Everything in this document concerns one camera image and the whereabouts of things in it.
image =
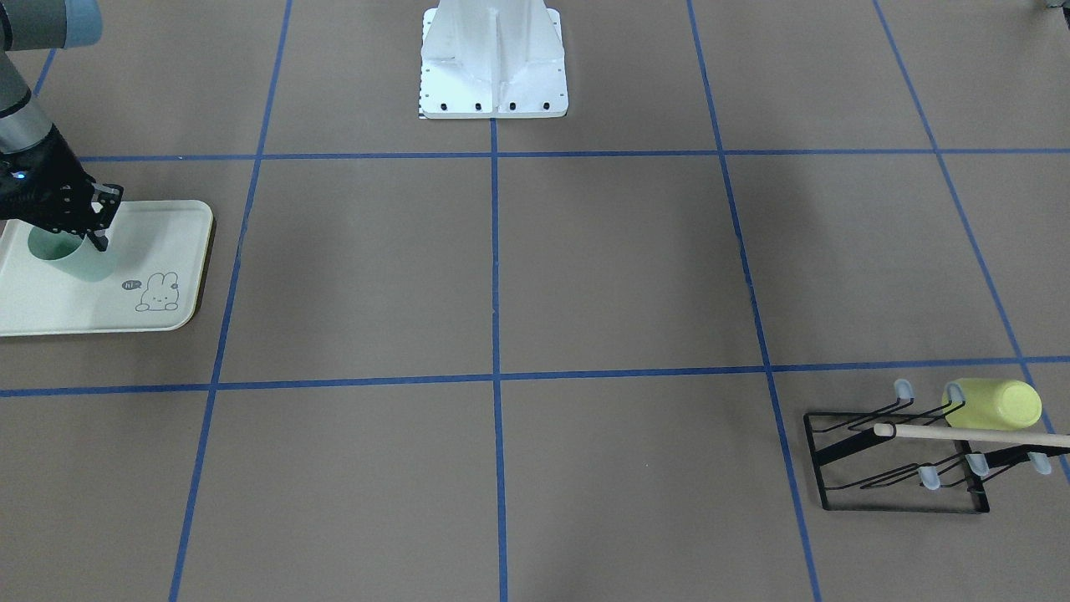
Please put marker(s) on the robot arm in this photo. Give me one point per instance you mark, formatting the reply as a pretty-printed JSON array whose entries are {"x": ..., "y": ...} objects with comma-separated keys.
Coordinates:
[{"x": 37, "y": 25}]

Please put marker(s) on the cream rabbit tray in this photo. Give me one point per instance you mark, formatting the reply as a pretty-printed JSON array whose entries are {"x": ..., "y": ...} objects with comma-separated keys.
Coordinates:
[{"x": 162, "y": 248}]

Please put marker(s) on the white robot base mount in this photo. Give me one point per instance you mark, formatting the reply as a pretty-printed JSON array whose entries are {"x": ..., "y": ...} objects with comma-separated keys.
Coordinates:
[{"x": 492, "y": 60}]

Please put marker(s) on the black wire cup rack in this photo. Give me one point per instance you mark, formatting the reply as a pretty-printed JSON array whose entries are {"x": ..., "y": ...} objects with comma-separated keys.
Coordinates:
[{"x": 901, "y": 458}]

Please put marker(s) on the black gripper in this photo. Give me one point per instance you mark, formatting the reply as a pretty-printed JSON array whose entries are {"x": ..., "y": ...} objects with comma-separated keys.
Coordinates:
[{"x": 48, "y": 170}]

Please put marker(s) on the yellow cup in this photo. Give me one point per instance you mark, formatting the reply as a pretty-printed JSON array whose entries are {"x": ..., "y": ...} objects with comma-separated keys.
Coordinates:
[{"x": 988, "y": 404}]

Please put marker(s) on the light green cup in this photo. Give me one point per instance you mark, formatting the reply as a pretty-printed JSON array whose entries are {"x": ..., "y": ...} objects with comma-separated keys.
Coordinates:
[{"x": 74, "y": 255}]

